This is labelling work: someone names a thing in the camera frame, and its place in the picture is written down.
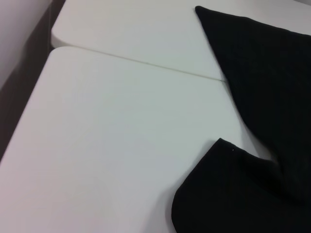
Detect black t-shirt with FREE print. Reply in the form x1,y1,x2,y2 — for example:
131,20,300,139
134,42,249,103
171,5,311,233

